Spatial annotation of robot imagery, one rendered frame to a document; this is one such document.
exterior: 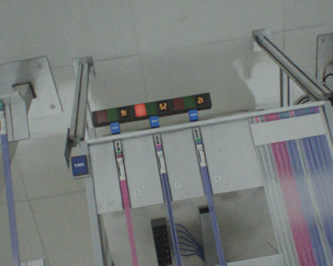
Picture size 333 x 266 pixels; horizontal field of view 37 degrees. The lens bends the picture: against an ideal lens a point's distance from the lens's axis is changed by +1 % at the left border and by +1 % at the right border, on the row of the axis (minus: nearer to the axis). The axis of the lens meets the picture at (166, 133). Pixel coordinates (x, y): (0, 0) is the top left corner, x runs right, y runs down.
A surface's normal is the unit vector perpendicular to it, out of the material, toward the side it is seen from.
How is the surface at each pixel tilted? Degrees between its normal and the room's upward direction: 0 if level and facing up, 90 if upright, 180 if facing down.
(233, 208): 0
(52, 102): 0
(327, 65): 0
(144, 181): 42
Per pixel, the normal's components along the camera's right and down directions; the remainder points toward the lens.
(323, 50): 0.12, 0.45
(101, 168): 0.00, -0.25
